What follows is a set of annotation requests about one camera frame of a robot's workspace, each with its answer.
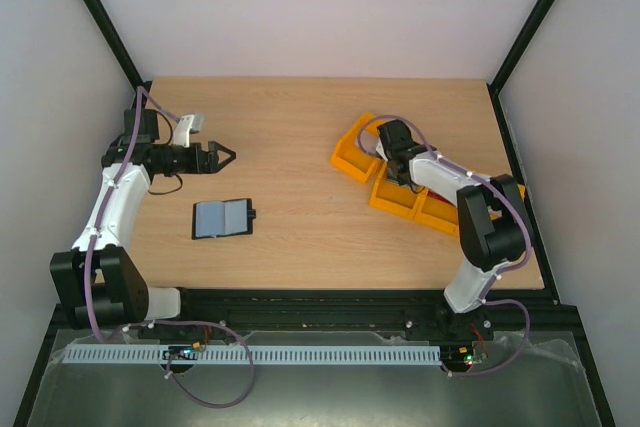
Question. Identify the yellow bin with white cards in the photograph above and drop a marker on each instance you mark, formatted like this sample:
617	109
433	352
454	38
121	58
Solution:
349	158

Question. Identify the black frame post left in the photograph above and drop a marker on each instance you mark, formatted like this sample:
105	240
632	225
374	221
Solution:
115	43

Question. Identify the white slotted cable duct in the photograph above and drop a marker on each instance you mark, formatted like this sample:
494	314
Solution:
259	355

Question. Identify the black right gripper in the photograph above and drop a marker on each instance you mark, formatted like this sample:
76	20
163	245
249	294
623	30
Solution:
397	175

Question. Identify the black leather card holder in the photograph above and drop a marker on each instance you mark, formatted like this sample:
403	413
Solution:
223	218

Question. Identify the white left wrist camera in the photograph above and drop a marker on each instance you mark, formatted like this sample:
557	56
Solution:
187	125

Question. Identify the black frame post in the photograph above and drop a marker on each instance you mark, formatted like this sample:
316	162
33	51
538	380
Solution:
115	43
522	41

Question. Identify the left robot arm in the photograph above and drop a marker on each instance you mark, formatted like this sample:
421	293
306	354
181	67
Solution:
96	280

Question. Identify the red VIP card stack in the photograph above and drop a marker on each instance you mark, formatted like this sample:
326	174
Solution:
438	197

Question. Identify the black frame post right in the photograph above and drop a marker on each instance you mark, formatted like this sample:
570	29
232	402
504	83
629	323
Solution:
522	41

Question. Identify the yellow bin with red cards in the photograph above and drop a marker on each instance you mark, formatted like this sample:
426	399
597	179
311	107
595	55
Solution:
435	214

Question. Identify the yellow bin with black cards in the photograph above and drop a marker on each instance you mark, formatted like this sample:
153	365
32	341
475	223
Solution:
390	197

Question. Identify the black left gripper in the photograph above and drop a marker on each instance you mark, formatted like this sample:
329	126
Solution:
211	158

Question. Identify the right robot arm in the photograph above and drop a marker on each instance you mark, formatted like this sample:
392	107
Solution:
488	213

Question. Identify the yellow bin with blue cards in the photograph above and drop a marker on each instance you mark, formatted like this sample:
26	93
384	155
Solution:
512	192

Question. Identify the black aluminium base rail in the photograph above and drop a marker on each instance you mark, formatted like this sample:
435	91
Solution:
418	315

